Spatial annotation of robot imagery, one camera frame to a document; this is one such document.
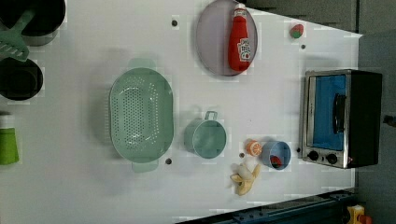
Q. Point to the grey round plate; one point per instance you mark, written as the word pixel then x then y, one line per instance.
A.
pixel 212 36

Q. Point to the toy peeled banana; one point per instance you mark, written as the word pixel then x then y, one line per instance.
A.
pixel 244 178

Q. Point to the silver black toaster oven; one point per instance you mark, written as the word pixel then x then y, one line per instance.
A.
pixel 341 118

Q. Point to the steel pot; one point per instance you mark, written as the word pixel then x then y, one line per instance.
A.
pixel 43 27

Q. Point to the toy orange slice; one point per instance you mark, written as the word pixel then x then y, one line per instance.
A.
pixel 254 148

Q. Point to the red ketchup bottle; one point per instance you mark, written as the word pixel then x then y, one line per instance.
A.
pixel 239 52

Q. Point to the green plastic colander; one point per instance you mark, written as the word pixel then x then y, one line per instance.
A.
pixel 141 115

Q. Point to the green measuring cup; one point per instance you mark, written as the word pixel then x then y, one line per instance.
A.
pixel 205 137

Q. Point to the blue cup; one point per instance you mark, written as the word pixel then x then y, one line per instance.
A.
pixel 276 148

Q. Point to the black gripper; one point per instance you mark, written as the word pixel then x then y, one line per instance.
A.
pixel 390 120

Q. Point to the yellow red clamp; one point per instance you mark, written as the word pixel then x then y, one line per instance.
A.
pixel 357 215

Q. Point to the black round pot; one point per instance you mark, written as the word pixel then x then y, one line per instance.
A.
pixel 20 81

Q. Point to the red toy in cup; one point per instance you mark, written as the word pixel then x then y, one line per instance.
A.
pixel 275 161

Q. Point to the blue metal table frame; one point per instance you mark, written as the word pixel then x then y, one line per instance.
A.
pixel 326 208

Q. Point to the green slotted spatula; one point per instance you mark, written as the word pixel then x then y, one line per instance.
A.
pixel 12 44

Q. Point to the toy strawberry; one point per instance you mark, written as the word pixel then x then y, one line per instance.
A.
pixel 297 31

